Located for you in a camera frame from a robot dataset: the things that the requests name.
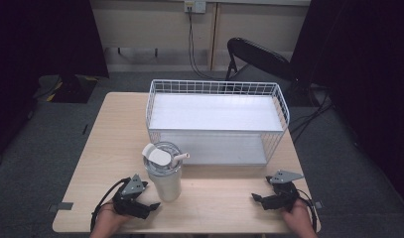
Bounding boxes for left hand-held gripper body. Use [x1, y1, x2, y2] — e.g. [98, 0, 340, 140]
[112, 174, 152, 220]

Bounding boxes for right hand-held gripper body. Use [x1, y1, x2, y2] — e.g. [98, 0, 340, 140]
[261, 170, 305, 213]

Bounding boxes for white tumbler cup with straw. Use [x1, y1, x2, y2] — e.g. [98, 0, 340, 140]
[141, 141, 192, 203]

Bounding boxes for white wire shelf rack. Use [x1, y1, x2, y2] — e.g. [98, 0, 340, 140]
[145, 78, 291, 167]

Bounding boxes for person's right hand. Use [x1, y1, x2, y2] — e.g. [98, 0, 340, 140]
[281, 198, 318, 238]

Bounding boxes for person's left hand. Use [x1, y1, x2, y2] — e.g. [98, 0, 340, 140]
[89, 201, 133, 238]

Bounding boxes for black stand base with tape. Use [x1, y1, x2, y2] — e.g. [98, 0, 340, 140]
[33, 73, 99, 104]

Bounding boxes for black curtain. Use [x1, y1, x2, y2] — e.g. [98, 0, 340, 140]
[0, 0, 110, 167]
[288, 0, 404, 212]

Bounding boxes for black folding chair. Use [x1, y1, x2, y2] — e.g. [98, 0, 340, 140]
[224, 37, 295, 82]

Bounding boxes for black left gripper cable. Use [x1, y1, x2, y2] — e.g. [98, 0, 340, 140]
[89, 177, 133, 232]

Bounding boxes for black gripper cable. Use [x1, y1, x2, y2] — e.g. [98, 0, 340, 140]
[296, 188, 319, 232]
[89, 177, 133, 232]

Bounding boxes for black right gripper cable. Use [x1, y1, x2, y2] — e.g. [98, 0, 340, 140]
[296, 188, 319, 232]

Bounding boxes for black floor cables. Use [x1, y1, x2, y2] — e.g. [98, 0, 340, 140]
[288, 83, 335, 145]

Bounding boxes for black wall cable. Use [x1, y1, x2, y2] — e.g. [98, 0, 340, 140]
[187, 7, 227, 81]

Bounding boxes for white wall socket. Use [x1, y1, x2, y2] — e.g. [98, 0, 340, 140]
[184, 0, 207, 14]

